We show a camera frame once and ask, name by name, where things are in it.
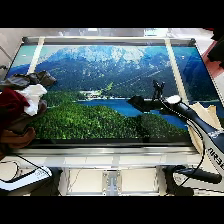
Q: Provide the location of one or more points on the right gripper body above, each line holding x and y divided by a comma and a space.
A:
146, 105

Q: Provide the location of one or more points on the cream garment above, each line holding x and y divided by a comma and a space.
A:
208, 115

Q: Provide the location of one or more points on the silver frame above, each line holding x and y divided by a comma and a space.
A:
110, 150

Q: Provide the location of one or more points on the dark grey garment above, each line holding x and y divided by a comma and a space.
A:
31, 79

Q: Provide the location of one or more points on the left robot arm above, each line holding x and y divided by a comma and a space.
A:
23, 180

